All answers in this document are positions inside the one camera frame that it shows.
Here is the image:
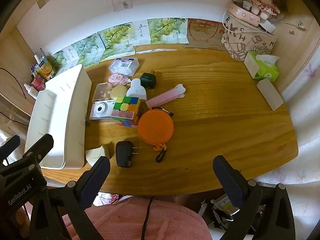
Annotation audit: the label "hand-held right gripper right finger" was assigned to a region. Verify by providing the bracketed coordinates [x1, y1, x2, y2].
[212, 155, 297, 240]

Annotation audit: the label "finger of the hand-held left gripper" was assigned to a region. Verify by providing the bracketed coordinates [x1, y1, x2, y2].
[0, 135, 21, 160]
[5, 134, 54, 172]

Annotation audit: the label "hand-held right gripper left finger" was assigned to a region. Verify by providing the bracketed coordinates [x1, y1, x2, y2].
[30, 156, 111, 240]

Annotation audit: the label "white plastic bin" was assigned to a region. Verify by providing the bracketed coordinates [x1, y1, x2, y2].
[25, 64, 92, 170]

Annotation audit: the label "beige plastic block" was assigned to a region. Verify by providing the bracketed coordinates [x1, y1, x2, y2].
[85, 145, 110, 167]

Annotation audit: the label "black charger plug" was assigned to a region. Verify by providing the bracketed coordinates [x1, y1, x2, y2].
[115, 140, 139, 168]

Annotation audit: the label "white digital camera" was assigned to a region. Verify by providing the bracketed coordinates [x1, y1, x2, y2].
[89, 100, 118, 121]

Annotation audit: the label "clear case white hearts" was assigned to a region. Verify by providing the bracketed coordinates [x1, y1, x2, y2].
[92, 82, 114, 103]

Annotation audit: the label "colourful puzzle cube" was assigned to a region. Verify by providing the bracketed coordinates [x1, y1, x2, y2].
[111, 96, 142, 128]

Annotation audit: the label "orange round case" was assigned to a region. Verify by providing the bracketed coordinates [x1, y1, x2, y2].
[137, 106, 175, 163]

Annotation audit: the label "gold round compact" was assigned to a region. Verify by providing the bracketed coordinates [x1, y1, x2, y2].
[110, 85, 127, 100]

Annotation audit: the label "pink correction tape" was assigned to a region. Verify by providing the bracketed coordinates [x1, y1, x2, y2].
[108, 73, 131, 85]

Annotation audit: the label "white rounded plastic gadget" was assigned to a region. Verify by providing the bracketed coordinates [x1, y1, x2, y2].
[126, 78, 148, 102]

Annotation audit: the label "pink comb white handle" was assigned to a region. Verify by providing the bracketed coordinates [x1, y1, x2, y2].
[145, 84, 187, 108]

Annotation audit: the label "clear lidded plastic box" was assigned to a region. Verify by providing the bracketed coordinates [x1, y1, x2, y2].
[109, 57, 140, 77]

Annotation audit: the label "green perfume bottle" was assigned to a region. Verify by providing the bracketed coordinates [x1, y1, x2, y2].
[139, 69, 158, 89]

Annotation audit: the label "white green small box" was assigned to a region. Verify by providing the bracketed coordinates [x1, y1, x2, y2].
[215, 195, 237, 214]

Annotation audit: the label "white spray bottle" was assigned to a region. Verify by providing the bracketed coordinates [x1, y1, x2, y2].
[24, 84, 40, 99]

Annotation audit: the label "red can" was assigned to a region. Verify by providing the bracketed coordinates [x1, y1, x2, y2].
[30, 76, 47, 92]

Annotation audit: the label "orange juice carton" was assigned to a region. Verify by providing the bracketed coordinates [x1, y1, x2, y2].
[35, 56, 55, 80]

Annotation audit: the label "pink fleece clothing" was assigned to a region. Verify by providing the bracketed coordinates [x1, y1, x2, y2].
[60, 196, 213, 240]

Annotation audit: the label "grape print paper sheet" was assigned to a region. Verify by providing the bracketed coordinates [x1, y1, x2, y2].
[51, 47, 82, 69]
[71, 34, 105, 67]
[135, 17, 189, 46]
[97, 22, 138, 60]

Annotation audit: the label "white floral cloth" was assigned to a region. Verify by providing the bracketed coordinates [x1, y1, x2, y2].
[255, 55, 320, 193]

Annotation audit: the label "white flat case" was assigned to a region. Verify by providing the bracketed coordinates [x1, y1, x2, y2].
[257, 79, 284, 111]

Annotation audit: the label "green tissue pack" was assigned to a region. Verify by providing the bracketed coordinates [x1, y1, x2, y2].
[244, 51, 280, 82]

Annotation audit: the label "letter print fabric bag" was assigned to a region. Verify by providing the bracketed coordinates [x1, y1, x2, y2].
[221, 15, 278, 62]

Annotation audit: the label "brown paper bag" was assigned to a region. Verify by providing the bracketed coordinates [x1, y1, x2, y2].
[186, 19, 229, 49]

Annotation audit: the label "white power adapter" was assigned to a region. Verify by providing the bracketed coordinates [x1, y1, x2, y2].
[259, 21, 277, 34]

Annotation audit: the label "brown haired doll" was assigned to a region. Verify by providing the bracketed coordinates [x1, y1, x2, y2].
[242, 0, 288, 20]

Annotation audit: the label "black gripper cord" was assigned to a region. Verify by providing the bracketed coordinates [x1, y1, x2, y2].
[140, 197, 153, 240]

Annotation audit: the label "thin black cable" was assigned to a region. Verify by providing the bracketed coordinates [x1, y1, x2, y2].
[0, 67, 27, 98]

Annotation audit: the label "pink framed wall sticker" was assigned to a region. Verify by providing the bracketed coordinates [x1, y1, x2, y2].
[111, 0, 133, 12]

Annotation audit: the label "white cable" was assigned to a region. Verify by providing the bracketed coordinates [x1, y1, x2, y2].
[222, 4, 268, 34]

